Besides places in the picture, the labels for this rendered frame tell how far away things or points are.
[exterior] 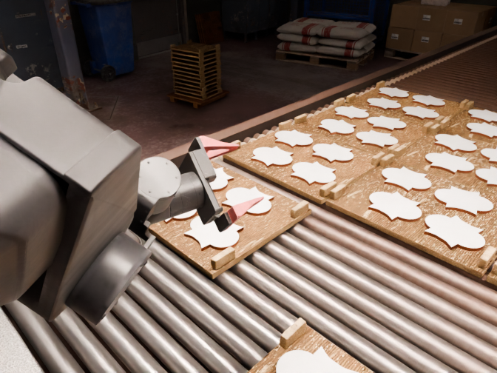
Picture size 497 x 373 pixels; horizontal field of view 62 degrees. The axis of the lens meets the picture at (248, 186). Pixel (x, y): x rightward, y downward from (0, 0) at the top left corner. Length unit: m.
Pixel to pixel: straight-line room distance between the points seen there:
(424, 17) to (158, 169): 6.29
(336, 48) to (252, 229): 5.23
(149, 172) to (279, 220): 0.59
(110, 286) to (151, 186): 0.34
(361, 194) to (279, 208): 0.24
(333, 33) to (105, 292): 5.94
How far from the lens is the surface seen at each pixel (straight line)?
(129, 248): 0.19
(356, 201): 1.17
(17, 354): 0.90
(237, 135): 1.51
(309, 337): 0.80
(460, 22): 6.54
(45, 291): 0.17
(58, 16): 4.54
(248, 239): 1.00
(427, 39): 6.71
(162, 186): 0.52
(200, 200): 0.61
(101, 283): 0.18
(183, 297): 0.89
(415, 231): 1.10
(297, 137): 1.49
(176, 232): 1.03
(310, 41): 6.21
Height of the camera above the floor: 1.55
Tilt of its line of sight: 31 degrees down
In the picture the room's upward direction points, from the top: straight up
